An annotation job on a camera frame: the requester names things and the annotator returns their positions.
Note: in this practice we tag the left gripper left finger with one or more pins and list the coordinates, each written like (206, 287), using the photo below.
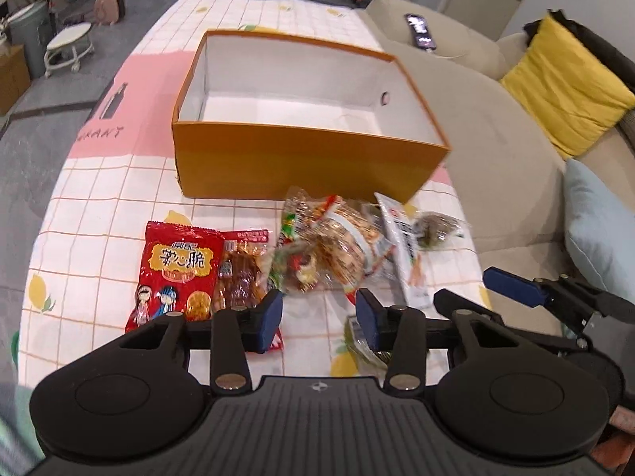
(230, 335)

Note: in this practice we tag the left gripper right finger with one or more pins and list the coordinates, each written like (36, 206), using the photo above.
(406, 334)

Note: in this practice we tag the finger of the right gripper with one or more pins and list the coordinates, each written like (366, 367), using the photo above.
(514, 287)

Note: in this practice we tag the red cartoon snack bag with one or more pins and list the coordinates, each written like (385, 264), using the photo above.
(178, 273)

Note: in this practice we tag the white grey snack bag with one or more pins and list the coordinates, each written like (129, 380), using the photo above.
(407, 255)

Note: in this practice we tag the clear dark snack packet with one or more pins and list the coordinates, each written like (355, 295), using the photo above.
(435, 230)

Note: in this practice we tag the clear mixed nut packet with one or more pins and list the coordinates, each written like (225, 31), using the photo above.
(325, 242)

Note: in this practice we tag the green sausage stick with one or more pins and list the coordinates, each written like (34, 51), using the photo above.
(367, 361)

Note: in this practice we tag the person right hand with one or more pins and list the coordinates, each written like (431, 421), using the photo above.
(615, 451)

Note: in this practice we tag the red dried meat packet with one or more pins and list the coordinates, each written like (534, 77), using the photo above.
(242, 279)

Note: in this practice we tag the light blue cushion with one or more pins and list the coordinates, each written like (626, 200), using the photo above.
(599, 232)

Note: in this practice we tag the beige sofa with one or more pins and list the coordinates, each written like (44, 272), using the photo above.
(508, 175)

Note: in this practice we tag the grey patterned cushion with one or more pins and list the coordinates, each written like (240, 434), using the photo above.
(627, 127)

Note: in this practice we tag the yellow cushion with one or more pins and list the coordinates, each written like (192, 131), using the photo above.
(571, 95)

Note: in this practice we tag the orange cardboard box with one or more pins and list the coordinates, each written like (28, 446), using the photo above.
(259, 113)

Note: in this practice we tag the dark blanket on sofa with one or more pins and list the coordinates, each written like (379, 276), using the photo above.
(605, 52)

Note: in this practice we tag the black smartphone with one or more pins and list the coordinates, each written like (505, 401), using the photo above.
(422, 38)

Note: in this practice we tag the white round stool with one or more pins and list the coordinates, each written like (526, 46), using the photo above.
(76, 40)

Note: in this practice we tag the pink small heater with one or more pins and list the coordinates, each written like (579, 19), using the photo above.
(109, 12)

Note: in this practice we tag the potted plant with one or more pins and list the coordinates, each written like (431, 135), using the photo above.
(31, 27)

